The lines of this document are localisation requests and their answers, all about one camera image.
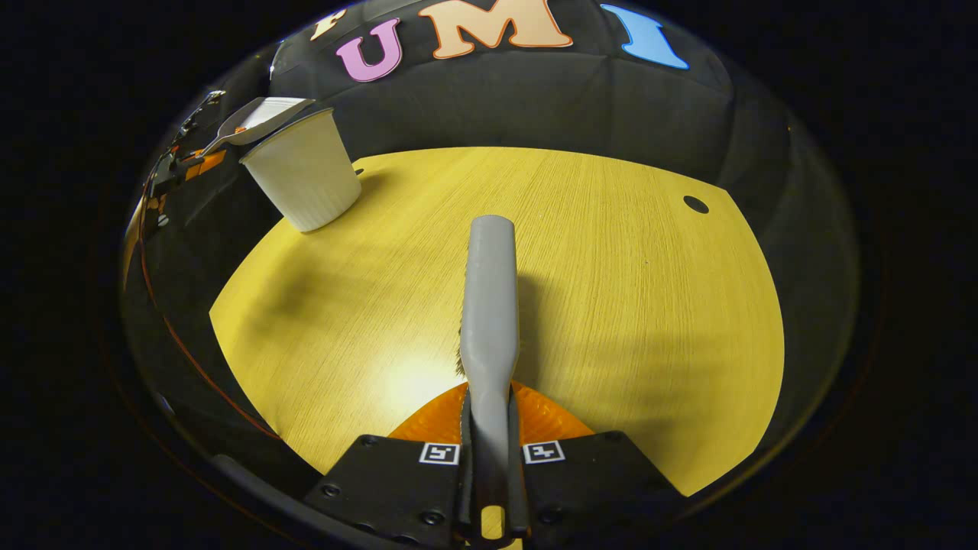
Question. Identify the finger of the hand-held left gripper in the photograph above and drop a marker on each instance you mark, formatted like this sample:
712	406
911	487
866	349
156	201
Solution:
205	164

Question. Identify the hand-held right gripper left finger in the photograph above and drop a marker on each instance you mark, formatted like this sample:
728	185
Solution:
382	489

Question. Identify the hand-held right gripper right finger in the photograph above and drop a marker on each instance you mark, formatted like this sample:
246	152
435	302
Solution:
596	489

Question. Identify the grey plastic dustpan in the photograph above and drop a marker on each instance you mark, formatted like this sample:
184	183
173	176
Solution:
263	118

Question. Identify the white ribbed garbage bin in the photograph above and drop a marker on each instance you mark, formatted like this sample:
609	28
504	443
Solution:
306	176

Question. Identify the small grey broom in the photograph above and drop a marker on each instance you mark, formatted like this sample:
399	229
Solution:
490	290

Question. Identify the wooden desktop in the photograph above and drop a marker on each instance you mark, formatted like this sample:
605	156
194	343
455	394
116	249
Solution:
626	305

